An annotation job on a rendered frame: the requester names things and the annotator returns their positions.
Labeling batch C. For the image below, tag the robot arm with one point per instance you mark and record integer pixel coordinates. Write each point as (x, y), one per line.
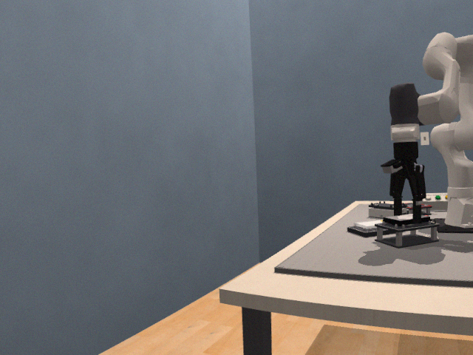
(452, 57)

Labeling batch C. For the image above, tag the white operator button panel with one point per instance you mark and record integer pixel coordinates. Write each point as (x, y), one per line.
(438, 203)

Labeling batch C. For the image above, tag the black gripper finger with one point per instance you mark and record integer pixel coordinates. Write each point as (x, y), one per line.
(396, 188)
(417, 186)

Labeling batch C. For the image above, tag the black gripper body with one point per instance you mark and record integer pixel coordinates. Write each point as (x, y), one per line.
(409, 152)

